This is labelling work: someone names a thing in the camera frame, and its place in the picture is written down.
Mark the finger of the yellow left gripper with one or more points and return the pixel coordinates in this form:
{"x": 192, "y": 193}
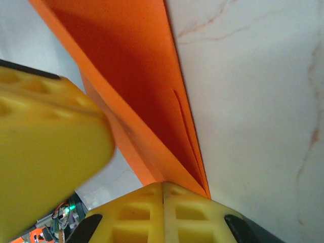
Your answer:
{"x": 45, "y": 141}

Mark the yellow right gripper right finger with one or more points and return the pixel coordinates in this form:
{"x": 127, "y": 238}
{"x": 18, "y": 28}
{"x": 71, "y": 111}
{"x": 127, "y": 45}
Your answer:
{"x": 202, "y": 222}

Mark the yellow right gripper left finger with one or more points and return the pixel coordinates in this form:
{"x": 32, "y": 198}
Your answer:
{"x": 131, "y": 220}

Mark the orange paper sheet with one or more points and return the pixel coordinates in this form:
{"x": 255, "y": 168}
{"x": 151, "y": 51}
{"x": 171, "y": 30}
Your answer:
{"x": 131, "y": 76}

